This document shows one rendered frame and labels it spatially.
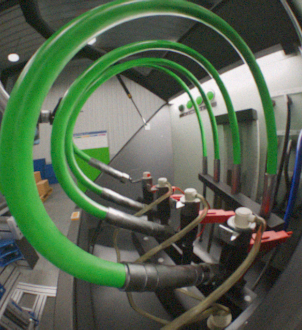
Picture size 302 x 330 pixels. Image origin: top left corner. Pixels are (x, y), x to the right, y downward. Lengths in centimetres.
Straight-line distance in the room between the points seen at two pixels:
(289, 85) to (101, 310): 71
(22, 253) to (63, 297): 43
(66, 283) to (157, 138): 66
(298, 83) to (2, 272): 113
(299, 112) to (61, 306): 62
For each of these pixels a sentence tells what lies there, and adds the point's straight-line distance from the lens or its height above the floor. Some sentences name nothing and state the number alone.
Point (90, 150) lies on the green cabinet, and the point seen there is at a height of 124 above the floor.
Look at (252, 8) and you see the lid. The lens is 44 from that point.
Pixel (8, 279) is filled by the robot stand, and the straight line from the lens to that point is 79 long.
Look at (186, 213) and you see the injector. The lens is 18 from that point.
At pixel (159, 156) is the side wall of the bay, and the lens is 68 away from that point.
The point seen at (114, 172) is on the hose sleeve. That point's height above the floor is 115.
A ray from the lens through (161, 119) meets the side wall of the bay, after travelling 70.
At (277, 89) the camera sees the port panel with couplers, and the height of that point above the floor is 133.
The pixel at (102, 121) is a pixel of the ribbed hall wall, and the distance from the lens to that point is 688.
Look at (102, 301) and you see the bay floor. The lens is 43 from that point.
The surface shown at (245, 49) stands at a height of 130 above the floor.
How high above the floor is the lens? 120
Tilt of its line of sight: 8 degrees down
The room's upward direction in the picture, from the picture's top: 4 degrees counter-clockwise
